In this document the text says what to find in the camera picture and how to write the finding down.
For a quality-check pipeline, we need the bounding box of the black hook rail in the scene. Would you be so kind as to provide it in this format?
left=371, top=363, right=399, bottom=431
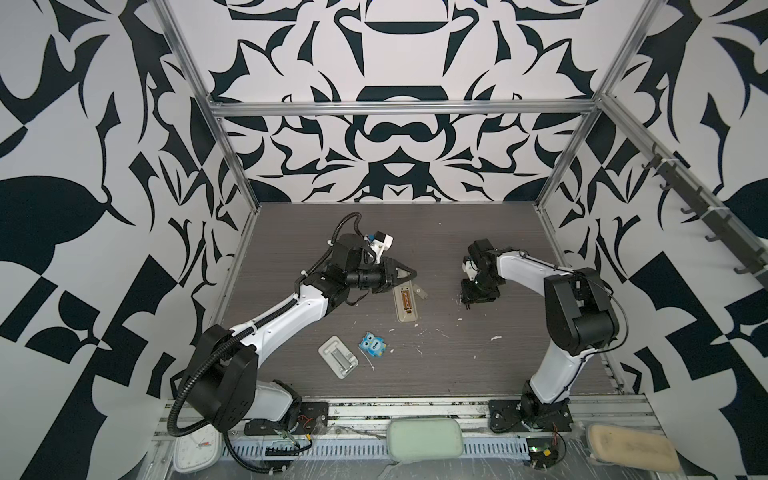
left=641, top=143, right=767, bottom=289

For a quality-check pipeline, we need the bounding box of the black corrugated cable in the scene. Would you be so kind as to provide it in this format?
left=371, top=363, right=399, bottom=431
left=166, top=211, right=367, bottom=475

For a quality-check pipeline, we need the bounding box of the green sponge pad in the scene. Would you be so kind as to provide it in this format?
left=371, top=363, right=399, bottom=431
left=386, top=417, right=464, bottom=464

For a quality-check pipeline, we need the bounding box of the white remote control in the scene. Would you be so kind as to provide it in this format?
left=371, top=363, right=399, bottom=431
left=393, top=282, right=419, bottom=323

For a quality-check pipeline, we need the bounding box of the white phone stand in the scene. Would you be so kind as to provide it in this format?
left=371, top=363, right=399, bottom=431
left=318, top=336, right=359, bottom=380

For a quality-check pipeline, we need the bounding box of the white square clock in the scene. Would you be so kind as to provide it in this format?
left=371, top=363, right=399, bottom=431
left=172, top=425, right=224, bottom=474

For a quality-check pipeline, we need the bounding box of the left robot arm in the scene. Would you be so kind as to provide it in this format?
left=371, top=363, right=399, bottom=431
left=167, top=232, right=417, bottom=437

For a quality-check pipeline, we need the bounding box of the beige sponge pad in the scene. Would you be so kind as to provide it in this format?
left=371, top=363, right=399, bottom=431
left=586, top=424, right=681, bottom=473

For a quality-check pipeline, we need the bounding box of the small circuit board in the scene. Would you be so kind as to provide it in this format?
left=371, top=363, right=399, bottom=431
left=525, top=433, right=568, bottom=471

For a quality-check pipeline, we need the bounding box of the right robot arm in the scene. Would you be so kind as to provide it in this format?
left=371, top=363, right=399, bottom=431
left=461, top=239, right=620, bottom=429

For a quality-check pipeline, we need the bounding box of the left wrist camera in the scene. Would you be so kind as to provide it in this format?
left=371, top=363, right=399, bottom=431
left=367, top=231, right=394, bottom=262

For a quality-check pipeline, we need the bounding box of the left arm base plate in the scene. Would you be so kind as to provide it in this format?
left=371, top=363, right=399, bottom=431
left=244, top=401, right=329, bottom=436

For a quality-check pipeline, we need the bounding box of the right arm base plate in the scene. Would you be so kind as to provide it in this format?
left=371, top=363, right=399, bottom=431
left=488, top=396, right=573, bottom=434

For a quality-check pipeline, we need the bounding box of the beige battery cover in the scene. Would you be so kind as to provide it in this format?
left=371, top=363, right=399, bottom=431
left=414, top=285, right=428, bottom=300

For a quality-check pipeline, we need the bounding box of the aluminium frame bar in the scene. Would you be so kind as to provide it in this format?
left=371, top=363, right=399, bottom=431
left=208, top=99, right=595, bottom=118

